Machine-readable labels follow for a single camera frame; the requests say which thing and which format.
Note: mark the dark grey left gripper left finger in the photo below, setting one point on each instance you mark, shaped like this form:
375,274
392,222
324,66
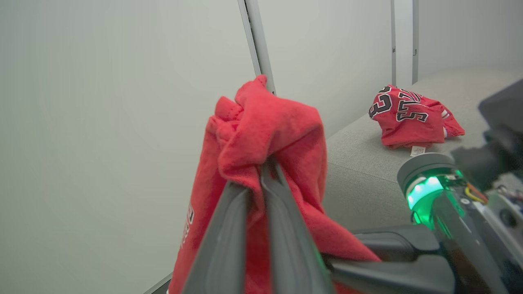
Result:
224,245

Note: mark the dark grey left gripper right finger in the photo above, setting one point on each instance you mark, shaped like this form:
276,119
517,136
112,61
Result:
290,245

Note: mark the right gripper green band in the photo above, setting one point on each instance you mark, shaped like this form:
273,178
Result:
453,228

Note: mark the red cloth garment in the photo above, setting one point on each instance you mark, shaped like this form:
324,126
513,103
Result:
278,122

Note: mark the red jersey with black numbers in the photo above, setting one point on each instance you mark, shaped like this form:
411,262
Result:
408,130

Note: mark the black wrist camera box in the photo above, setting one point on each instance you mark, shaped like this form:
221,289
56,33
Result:
502,116

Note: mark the grey partition frame post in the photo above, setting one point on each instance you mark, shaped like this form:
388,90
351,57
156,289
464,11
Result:
415,41
257,41

